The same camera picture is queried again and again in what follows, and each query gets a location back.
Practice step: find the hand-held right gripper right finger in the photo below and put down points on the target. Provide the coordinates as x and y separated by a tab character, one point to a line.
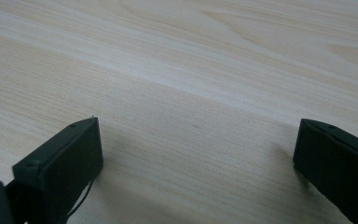
338	165

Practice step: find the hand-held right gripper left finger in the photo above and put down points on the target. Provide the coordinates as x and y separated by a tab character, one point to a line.
65	161

